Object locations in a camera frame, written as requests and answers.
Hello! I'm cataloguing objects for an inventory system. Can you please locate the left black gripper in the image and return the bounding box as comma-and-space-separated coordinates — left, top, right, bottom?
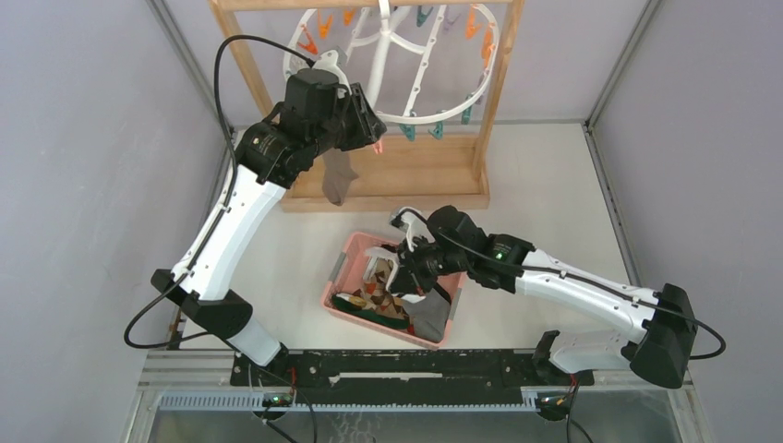
309, 83, 387, 158

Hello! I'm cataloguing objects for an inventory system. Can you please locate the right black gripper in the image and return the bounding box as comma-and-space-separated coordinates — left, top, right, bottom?
390, 233, 470, 297

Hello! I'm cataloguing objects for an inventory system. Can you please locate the taupe striped cuff sock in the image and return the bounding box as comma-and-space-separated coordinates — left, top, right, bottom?
321, 149, 359, 207

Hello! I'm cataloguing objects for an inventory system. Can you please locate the white grey sock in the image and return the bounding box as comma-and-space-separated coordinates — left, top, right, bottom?
362, 245, 401, 288

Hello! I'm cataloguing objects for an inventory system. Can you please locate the dark brown argyle sock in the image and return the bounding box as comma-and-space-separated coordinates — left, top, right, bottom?
361, 262, 409, 318

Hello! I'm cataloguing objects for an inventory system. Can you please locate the white round clip hanger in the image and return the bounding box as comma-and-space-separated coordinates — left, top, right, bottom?
288, 4, 500, 140

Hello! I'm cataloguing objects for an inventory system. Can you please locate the pink plastic basket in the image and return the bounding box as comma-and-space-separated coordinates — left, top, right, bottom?
320, 231, 467, 350

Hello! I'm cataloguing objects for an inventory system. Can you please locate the dark green sock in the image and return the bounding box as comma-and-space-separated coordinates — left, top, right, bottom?
331, 293, 410, 330

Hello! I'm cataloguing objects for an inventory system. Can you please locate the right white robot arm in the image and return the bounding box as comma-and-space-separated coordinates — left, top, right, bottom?
387, 206, 702, 389

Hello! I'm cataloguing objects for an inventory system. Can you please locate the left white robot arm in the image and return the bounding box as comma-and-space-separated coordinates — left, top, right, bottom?
151, 68, 386, 385

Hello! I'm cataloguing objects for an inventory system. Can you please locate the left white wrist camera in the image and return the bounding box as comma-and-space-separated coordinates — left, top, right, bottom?
313, 48, 350, 88

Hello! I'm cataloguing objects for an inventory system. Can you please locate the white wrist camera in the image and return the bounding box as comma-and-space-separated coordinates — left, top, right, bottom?
389, 206, 431, 252
313, 48, 350, 88

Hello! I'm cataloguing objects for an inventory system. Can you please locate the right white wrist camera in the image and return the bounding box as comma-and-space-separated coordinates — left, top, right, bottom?
389, 206, 431, 252

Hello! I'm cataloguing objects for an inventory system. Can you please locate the wooden hanger stand frame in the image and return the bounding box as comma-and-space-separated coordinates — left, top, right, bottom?
210, 1, 524, 212

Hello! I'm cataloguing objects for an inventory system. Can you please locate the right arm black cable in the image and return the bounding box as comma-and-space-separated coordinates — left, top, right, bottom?
391, 208, 728, 362

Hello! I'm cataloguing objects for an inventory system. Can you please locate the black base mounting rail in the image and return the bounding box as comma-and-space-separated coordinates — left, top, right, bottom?
230, 349, 573, 405

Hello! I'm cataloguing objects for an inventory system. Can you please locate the white slotted cable duct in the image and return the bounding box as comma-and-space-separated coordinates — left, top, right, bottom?
157, 391, 539, 413

